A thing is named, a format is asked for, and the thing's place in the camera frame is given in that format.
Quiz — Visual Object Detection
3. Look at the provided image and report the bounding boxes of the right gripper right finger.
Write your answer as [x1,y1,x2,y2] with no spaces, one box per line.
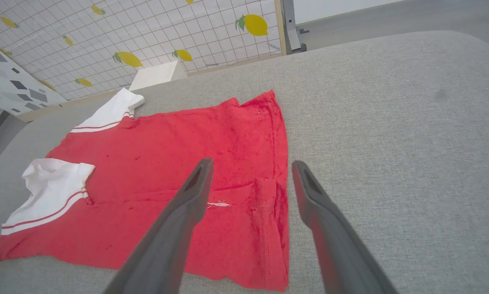
[291,160,398,294]

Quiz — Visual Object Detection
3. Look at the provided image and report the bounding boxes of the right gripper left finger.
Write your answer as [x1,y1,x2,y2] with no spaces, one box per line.
[102,158,215,294]

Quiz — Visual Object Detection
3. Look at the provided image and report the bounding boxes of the red shirt white sleeves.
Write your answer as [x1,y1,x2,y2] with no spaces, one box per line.
[0,88,290,292]

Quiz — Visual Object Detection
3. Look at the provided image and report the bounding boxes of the grey fabric sofa cushion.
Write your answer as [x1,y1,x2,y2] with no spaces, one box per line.
[0,31,489,294]

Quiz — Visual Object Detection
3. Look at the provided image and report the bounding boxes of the white box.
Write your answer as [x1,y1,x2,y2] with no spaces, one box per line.
[129,60,188,91]

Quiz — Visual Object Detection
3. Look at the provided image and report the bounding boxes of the lemon print partition screen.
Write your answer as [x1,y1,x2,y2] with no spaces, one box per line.
[0,0,288,102]

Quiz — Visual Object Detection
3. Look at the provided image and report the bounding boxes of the grey metal stand leg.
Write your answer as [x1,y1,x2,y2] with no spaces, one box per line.
[280,0,310,54]

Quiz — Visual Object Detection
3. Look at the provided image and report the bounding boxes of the white panel grey shapes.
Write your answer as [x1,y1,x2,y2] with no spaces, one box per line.
[0,37,68,117]

